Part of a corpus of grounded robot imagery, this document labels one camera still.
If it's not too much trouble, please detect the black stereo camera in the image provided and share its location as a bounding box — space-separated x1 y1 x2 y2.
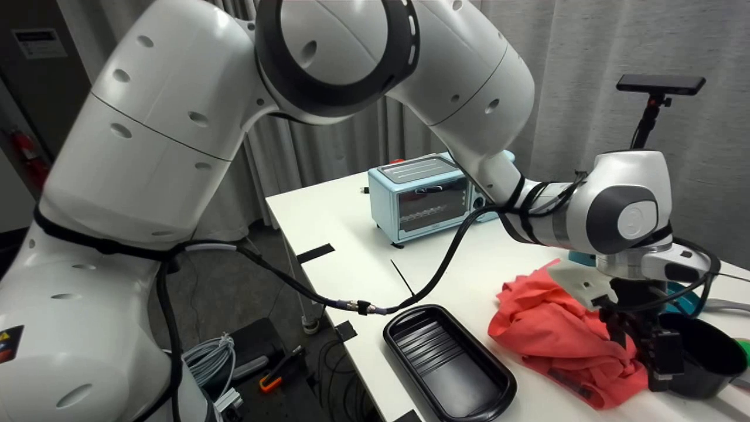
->
616 72 708 99

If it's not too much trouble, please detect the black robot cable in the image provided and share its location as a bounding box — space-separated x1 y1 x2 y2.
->
32 173 721 422

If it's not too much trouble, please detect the black tripod stand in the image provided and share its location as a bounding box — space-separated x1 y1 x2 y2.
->
627 92 674 155

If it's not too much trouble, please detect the orange handled tool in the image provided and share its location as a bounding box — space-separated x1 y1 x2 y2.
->
254 341 306 394

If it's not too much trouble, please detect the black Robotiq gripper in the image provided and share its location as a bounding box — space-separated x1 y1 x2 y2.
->
594 276 689 394

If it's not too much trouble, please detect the red fire extinguisher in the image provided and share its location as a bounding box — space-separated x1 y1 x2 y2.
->
9 126 41 194

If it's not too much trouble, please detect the teal toy frying pan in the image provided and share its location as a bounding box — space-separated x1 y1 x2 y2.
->
657 290 750 316

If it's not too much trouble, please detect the black saucepan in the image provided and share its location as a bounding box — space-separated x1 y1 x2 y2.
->
653 311 750 400

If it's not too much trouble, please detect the black ridged grill tray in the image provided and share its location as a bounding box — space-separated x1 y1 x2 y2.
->
381 302 517 422

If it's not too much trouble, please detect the red cloth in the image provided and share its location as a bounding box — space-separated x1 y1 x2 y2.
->
486 259 652 409

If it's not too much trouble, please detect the grey cable bundle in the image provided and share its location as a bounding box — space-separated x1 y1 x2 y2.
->
182 336 244 416

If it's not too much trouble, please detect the long black tape strip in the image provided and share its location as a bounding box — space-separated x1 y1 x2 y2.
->
295 241 336 265

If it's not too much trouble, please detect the light blue toaster oven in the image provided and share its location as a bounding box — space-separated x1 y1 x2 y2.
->
365 149 517 248

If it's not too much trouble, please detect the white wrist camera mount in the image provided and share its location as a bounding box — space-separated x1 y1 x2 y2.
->
547 265 618 309

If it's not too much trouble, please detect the grey curtain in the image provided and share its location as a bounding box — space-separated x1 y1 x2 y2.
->
232 0 750 266

